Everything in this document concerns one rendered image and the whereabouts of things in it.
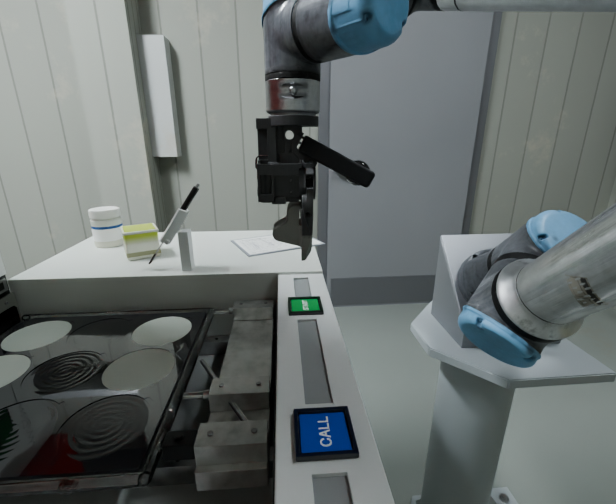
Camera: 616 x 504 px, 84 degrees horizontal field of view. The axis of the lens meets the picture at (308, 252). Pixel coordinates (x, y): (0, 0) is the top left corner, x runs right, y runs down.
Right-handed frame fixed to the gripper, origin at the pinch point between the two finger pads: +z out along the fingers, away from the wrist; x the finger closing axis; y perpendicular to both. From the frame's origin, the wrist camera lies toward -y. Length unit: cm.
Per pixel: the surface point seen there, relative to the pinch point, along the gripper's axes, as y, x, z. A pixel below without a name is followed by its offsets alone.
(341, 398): -2.5, 21.4, 9.7
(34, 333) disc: 48, -4, 16
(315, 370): -0.1, 16.0, 10.1
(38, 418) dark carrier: 34.3, 16.0, 15.8
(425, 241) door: -97, -186, 55
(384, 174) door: -63, -184, 6
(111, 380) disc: 28.6, 9.3, 15.8
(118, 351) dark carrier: 30.9, 2.2, 15.8
